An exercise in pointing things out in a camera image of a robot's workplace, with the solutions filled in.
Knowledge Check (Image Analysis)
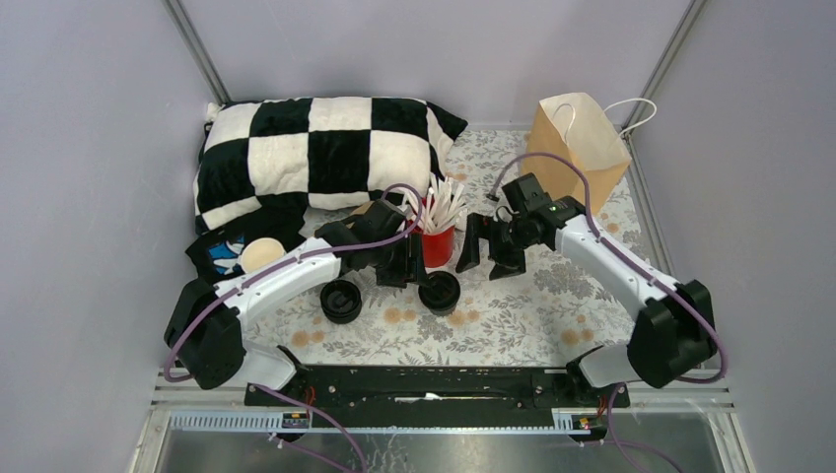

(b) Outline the black white checkered pillow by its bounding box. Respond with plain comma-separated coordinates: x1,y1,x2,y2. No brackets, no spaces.
192,97,468,235

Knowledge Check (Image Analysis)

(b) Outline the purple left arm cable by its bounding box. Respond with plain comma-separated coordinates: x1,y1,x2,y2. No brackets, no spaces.
163,183,426,473

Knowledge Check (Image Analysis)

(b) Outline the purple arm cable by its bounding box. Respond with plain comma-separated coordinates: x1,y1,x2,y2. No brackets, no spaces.
163,183,426,473
489,152,728,473

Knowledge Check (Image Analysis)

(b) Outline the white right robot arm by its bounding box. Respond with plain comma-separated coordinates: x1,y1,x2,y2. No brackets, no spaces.
455,173,718,406

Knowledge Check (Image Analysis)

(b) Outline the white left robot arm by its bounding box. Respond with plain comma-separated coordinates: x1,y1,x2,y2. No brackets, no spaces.
164,199,430,405

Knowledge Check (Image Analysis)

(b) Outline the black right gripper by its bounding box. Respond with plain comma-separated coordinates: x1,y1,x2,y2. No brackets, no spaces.
454,213,535,282

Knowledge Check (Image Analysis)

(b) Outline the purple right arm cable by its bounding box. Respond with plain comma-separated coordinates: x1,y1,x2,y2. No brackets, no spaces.
489,152,728,473

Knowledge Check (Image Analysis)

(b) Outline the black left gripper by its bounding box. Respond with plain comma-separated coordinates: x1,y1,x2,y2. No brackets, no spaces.
370,232,430,289

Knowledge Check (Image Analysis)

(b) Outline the stack of paper cups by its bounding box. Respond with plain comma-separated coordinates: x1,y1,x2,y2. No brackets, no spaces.
239,237,286,274

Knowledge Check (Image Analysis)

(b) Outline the red cup holder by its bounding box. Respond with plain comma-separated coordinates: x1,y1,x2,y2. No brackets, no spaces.
421,227,454,268

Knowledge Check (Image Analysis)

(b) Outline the black paper coffee cup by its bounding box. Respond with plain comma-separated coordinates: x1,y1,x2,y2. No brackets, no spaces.
424,303,457,317

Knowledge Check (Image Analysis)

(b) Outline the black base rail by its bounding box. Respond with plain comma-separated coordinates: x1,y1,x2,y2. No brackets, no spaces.
280,365,630,429

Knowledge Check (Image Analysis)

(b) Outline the brown cardboard cup carrier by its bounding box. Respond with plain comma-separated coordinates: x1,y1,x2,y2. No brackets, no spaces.
348,200,381,231

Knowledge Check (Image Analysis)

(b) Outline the black plastic cup lid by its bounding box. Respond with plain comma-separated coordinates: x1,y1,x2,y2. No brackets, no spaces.
418,271,461,304

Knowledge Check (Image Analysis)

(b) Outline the stack of black lids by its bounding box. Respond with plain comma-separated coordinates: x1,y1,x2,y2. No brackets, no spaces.
319,280,363,324

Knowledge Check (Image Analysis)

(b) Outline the floral table mat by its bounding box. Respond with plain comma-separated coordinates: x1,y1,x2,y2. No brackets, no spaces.
244,130,656,367

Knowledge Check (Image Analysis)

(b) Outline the brown paper bag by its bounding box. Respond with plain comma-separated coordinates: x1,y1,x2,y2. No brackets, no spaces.
520,93,658,215

